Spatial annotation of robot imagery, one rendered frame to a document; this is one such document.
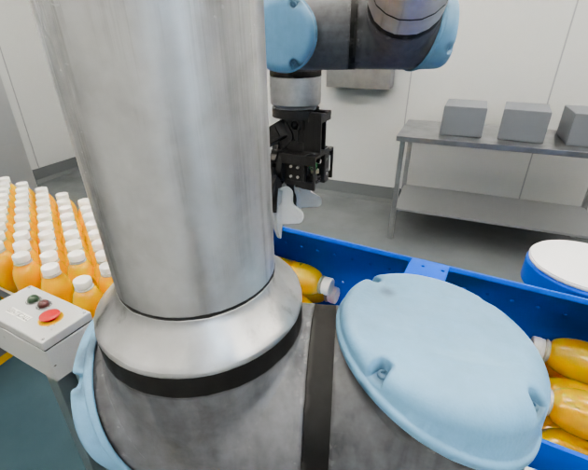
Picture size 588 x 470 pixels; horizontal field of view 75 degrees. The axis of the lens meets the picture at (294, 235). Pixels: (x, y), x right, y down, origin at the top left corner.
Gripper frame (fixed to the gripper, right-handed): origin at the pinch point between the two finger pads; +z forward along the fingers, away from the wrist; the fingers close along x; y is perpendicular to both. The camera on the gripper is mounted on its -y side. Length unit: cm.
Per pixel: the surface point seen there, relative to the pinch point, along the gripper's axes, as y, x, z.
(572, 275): 55, 53, 26
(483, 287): 34.1, 16.7, 13.2
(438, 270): 26.1, 6.5, 5.9
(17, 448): -124, -18, 130
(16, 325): -43, -28, 19
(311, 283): 1.9, 7.9, 17.3
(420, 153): -32, 336, 77
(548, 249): 51, 66, 26
